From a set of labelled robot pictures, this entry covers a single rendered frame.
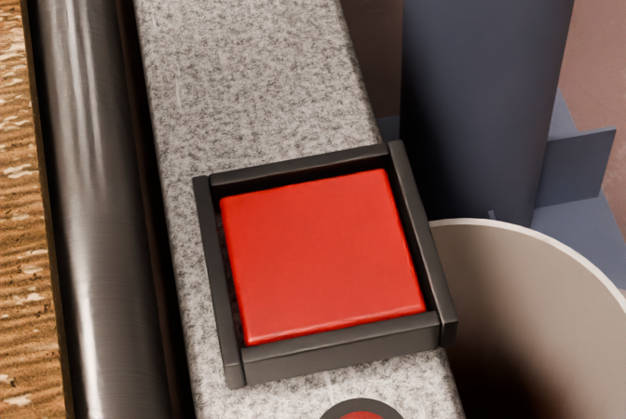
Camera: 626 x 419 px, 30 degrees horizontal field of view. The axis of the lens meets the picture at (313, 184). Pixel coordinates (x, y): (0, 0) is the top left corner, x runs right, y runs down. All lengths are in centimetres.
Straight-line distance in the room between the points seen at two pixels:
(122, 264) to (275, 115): 8
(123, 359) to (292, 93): 13
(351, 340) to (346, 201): 6
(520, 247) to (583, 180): 43
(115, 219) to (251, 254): 6
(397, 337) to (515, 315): 81
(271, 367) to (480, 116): 86
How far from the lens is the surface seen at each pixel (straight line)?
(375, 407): 38
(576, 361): 117
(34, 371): 38
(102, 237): 42
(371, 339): 37
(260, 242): 39
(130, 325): 40
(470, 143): 125
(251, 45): 47
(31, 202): 41
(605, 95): 169
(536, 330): 119
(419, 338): 38
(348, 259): 39
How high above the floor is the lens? 126
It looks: 54 degrees down
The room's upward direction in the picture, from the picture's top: 4 degrees counter-clockwise
